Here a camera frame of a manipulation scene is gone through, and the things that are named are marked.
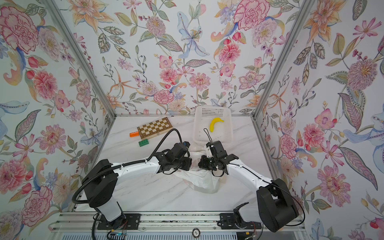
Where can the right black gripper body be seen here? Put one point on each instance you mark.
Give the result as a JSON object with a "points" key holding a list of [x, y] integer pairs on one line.
{"points": [[209, 163]]}

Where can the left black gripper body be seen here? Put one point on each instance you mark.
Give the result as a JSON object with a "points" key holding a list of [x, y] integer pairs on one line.
{"points": [[182, 164]]}

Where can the white translucent plastic bag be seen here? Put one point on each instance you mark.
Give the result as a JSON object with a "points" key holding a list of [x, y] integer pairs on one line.
{"points": [[196, 178]]}

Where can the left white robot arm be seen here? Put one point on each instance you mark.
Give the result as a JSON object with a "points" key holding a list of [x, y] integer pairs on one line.
{"points": [[99, 184]]}

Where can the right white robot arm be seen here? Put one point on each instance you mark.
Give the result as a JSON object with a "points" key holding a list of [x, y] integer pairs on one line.
{"points": [[275, 206]]}

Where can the green toy building brick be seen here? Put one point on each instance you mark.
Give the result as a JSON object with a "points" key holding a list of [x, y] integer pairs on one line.
{"points": [[143, 143]]}

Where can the wooden folding chessboard box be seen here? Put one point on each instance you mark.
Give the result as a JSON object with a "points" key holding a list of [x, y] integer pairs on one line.
{"points": [[154, 128]]}

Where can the yellow banana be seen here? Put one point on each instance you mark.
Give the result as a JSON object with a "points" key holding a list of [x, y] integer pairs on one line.
{"points": [[213, 122]]}

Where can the white perforated plastic basket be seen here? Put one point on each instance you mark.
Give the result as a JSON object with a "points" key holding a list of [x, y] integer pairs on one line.
{"points": [[223, 131]]}

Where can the orange toy building brick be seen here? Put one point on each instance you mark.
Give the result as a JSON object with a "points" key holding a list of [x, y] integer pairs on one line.
{"points": [[134, 134]]}

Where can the aluminium back bottom rail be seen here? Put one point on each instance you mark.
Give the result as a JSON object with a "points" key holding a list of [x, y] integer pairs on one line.
{"points": [[176, 115]]}

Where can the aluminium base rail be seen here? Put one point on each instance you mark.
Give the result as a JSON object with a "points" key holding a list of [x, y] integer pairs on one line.
{"points": [[165, 226]]}

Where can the aluminium corner post right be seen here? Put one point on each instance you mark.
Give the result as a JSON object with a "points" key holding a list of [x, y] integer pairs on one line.
{"points": [[302, 15]]}

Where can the aluminium corner post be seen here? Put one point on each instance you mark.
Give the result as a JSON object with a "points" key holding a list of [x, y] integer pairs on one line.
{"points": [[80, 58], [302, 15]]}

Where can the aluminium corner post left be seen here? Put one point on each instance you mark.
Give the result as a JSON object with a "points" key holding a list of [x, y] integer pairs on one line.
{"points": [[80, 58]]}

